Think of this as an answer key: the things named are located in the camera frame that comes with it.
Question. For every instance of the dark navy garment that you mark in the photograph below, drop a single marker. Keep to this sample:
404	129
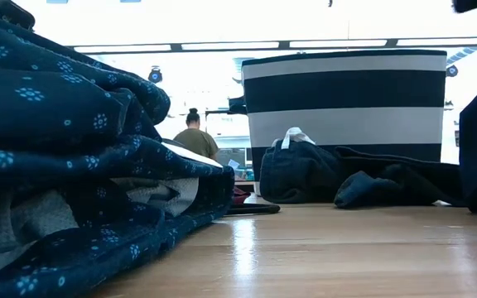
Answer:
304	178

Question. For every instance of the maroon cloth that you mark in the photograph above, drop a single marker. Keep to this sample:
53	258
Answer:
240	196

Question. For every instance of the round black ceiling device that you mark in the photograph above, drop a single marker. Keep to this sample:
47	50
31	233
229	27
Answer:
451	70
155	75

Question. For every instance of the navy dotted cloth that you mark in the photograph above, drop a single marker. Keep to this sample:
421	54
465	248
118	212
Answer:
56	103

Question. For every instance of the navy white striped fabric bin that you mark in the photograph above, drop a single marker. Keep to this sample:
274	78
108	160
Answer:
346	91

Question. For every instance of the black overhead beam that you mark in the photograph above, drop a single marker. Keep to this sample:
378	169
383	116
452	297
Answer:
284	44

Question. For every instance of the grey knit cloth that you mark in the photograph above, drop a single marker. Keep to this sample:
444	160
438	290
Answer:
35	215

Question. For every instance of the person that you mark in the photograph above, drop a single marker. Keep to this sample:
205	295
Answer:
197	142

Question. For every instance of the background computer screen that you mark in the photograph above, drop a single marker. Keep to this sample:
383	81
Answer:
232	157

